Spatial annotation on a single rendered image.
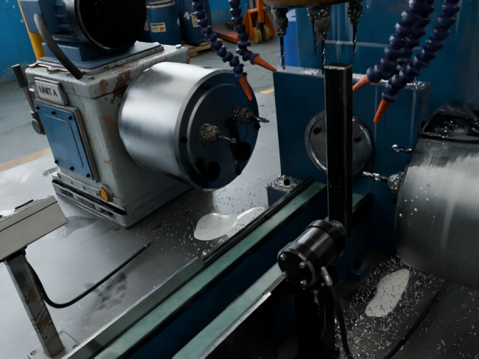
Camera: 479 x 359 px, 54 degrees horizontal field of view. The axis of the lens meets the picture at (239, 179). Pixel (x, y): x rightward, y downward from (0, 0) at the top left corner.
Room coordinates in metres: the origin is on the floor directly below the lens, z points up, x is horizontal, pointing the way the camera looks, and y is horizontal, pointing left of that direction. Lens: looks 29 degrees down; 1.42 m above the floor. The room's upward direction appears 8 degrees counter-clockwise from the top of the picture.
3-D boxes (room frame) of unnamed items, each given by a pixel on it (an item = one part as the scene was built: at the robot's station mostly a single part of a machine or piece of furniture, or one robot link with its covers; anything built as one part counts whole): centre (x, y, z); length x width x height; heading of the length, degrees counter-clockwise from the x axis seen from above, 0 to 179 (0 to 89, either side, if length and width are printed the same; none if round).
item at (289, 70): (0.85, -0.24, 0.97); 0.30 x 0.11 x 0.34; 46
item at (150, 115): (0.99, 0.12, 1.04); 0.37 x 0.25 x 0.25; 46
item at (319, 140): (0.81, -0.19, 1.01); 0.15 x 0.02 x 0.15; 46
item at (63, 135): (1.16, 0.30, 0.99); 0.35 x 0.31 x 0.37; 46
